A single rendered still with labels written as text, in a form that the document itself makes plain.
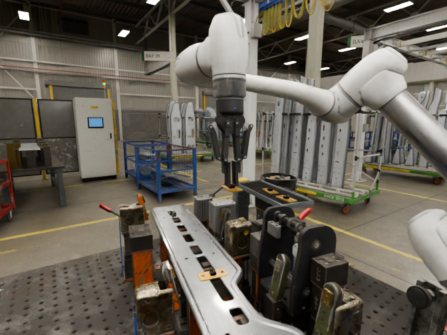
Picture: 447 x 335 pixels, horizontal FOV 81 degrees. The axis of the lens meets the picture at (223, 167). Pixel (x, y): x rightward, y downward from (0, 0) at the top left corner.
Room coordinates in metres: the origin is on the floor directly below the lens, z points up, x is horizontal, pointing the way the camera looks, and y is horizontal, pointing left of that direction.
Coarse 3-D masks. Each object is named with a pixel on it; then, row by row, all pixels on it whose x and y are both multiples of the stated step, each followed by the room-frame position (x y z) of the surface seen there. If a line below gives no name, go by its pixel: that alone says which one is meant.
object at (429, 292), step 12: (408, 288) 0.34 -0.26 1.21; (420, 288) 0.32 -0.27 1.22; (432, 288) 0.34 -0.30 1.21; (444, 288) 0.33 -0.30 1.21; (420, 300) 0.32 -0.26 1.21; (432, 300) 0.32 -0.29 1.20; (444, 300) 0.32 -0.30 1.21; (420, 312) 0.34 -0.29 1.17; (432, 312) 0.33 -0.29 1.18; (444, 312) 0.32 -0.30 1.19; (408, 324) 0.34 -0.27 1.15; (420, 324) 0.34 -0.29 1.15; (432, 324) 0.32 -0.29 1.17; (444, 324) 0.32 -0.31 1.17
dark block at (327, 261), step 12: (312, 264) 0.58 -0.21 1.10; (324, 264) 0.56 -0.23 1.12; (336, 264) 0.56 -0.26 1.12; (348, 264) 0.57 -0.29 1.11; (312, 276) 0.58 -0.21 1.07; (324, 276) 0.55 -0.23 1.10; (336, 276) 0.56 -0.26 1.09; (312, 288) 0.59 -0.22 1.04; (312, 300) 0.58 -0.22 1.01; (312, 312) 0.58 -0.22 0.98; (312, 324) 0.58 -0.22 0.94
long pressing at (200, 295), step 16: (160, 208) 1.31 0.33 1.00; (176, 208) 1.31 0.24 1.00; (160, 224) 1.09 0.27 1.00; (176, 224) 1.09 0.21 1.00; (192, 224) 1.09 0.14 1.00; (176, 240) 0.93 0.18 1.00; (208, 240) 0.93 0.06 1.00; (176, 256) 0.81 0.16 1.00; (192, 256) 0.81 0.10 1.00; (208, 256) 0.81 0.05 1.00; (224, 256) 0.81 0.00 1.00; (176, 272) 0.73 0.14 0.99; (192, 272) 0.72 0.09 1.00; (240, 272) 0.71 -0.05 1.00; (192, 288) 0.64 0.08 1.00; (208, 288) 0.64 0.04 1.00; (192, 304) 0.58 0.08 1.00; (208, 304) 0.58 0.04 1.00; (224, 304) 0.58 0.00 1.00; (240, 304) 0.58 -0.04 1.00; (208, 320) 0.53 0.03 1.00; (224, 320) 0.53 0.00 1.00; (256, 320) 0.53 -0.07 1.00; (272, 320) 0.52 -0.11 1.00
